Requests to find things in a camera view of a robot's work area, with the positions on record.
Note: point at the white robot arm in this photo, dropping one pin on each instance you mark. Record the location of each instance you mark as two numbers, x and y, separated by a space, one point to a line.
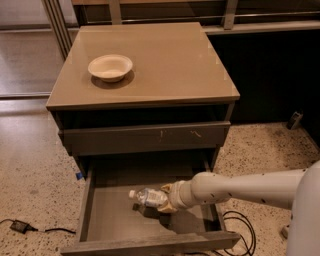
297 190

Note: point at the grey drawer cabinet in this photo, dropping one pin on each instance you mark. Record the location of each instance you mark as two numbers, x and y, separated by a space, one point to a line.
177 77

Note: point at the blue tape piece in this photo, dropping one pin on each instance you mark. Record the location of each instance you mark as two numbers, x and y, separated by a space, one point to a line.
79 176

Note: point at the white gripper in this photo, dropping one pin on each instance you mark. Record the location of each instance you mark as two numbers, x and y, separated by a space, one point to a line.
175 196

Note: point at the open middle drawer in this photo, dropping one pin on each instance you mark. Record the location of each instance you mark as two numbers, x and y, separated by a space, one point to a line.
112 224

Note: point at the white paper bowl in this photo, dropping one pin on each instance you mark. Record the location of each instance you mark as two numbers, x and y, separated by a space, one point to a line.
110 68

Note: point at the small grey device on floor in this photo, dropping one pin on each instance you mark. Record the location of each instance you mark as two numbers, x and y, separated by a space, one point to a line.
294 120

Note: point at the clear blue plastic bottle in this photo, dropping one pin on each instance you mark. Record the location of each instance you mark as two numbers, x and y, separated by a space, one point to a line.
149 197

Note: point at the white power strip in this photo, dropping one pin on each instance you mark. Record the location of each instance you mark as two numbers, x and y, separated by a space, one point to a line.
285 231

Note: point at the metal railing frame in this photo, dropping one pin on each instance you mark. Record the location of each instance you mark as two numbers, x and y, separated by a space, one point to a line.
216 16

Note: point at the closed grey upper drawer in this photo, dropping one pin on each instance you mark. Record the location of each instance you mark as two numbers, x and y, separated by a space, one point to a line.
148 138

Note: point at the black power adapter with cable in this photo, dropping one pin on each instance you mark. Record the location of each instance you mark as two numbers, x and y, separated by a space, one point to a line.
23 227

